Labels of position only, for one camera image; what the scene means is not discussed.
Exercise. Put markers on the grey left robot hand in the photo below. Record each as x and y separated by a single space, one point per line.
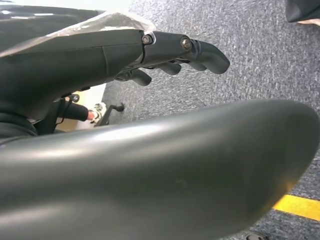
149 172

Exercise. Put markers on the person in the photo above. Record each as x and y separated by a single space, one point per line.
75 112

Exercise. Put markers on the black rounded object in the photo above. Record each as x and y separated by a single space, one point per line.
302 10

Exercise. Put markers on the yellow floor tape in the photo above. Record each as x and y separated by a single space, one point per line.
300 207

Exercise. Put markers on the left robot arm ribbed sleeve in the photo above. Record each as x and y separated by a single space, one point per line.
15 127

